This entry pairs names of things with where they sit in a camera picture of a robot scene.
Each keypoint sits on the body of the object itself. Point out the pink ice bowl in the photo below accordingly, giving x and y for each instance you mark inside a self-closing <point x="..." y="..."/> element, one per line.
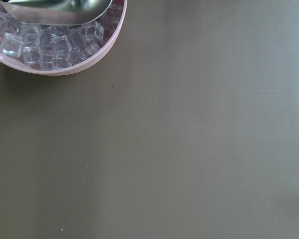
<point x="19" y="66"/>

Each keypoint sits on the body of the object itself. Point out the steel ice scoop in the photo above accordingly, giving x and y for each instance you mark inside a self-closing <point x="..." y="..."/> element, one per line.
<point x="56" y="12"/>

